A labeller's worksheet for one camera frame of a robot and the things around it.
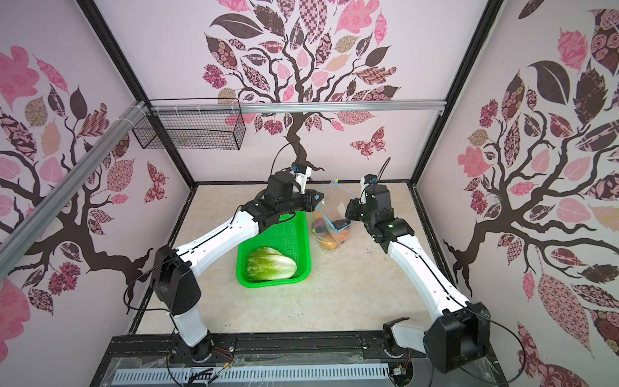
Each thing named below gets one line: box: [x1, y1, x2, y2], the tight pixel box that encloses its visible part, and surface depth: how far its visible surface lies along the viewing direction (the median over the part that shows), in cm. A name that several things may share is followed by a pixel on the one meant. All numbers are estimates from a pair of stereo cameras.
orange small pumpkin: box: [321, 234, 338, 250], surface depth 94 cm
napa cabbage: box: [246, 246, 297, 281], surface depth 85 cm
